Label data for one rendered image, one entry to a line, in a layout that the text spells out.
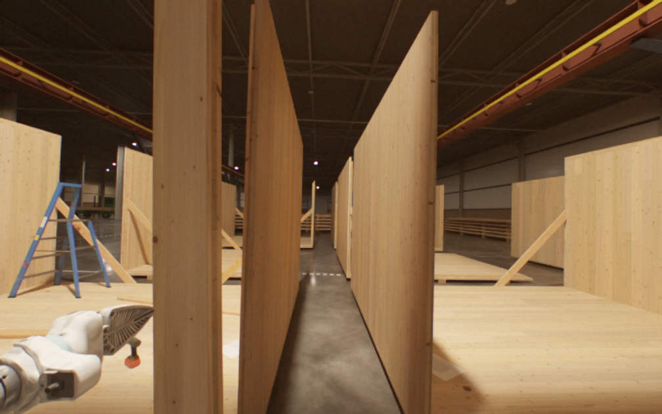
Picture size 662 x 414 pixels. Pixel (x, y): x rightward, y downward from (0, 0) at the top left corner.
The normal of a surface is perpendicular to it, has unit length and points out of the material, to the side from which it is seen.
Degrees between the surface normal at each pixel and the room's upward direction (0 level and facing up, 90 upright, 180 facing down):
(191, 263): 90
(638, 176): 90
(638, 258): 90
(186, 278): 90
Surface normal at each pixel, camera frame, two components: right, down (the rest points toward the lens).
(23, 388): -0.04, -0.02
